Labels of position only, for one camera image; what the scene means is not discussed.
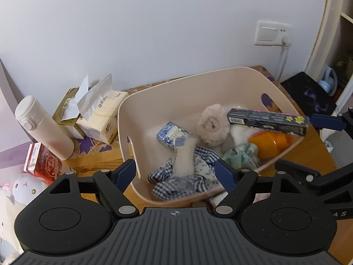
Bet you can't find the white wall switch socket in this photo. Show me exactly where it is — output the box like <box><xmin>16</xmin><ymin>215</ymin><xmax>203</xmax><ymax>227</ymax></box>
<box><xmin>255</xmin><ymin>21</ymin><xmax>293</xmax><ymax>46</ymax></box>

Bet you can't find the fluffy pink scrunchie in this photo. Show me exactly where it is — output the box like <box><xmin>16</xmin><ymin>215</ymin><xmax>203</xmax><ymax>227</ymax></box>
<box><xmin>196</xmin><ymin>104</ymin><xmax>230</xmax><ymax>148</ymax></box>

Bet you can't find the clear plastic packet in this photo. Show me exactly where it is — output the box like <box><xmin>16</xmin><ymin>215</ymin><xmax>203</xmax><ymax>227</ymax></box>
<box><xmin>173</xmin><ymin>136</ymin><xmax>197</xmax><ymax>176</ymax></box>

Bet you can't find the red white milk carton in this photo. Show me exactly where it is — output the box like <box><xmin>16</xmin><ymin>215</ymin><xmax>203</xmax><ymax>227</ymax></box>
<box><xmin>23</xmin><ymin>142</ymin><xmax>62</xmax><ymax>184</ymax></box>

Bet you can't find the white bunny plush toy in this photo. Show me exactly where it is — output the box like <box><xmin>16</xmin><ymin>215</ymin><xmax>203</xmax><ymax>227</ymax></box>
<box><xmin>1</xmin><ymin>173</ymin><xmax>47</xmax><ymax>254</ymax></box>

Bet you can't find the blue white porcelain-pattern box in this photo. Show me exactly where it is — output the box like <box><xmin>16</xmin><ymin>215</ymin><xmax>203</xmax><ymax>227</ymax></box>
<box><xmin>156</xmin><ymin>121</ymin><xmax>192</xmax><ymax>148</ymax></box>

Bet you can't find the yellow tissue pack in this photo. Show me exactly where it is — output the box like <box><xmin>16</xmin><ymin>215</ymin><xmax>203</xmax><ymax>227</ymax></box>
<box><xmin>77</xmin><ymin>74</ymin><xmax>129</xmax><ymax>144</ymax></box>

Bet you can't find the orange cloth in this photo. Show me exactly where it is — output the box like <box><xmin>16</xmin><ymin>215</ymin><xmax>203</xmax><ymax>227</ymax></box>
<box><xmin>248</xmin><ymin>131</ymin><xmax>292</xmax><ymax>160</ymax></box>

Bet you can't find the blue white checkered cloth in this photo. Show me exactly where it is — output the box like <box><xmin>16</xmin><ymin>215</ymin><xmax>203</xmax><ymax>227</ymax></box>
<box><xmin>148</xmin><ymin>147</ymin><xmax>223</xmax><ymax>201</ymax></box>

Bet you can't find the beige plastic storage bin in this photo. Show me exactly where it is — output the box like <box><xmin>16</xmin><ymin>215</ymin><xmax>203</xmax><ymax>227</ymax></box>
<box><xmin>117</xmin><ymin>67</ymin><xmax>299</xmax><ymax>207</ymax></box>

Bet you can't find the white thermos bottle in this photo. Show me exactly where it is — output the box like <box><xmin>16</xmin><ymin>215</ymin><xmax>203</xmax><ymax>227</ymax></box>
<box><xmin>15</xmin><ymin>95</ymin><xmax>74</xmax><ymax>160</ymax></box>

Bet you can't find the green plaid cloth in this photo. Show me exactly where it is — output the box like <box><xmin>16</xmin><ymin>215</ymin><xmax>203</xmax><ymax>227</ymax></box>
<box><xmin>222</xmin><ymin>143</ymin><xmax>260</xmax><ymax>170</ymax></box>

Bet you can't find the gold tissue box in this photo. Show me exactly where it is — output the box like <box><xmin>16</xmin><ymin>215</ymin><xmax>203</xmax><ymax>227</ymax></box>
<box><xmin>52</xmin><ymin>76</ymin><xmax>88</xmax><ymax>139</ymax></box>

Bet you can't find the white power cable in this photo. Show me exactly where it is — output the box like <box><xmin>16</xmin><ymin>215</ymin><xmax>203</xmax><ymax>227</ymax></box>
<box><xmin>275</xmin><ymin>35</ymin><xmax>291</xmax><ymax>83</ymax></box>

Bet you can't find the long dark printed box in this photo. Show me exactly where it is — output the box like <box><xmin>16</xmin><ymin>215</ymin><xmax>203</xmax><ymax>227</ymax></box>
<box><xmin>227</xmin><ymin>108</ymin><xmax>309</xmax><ymax>136</ymax></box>

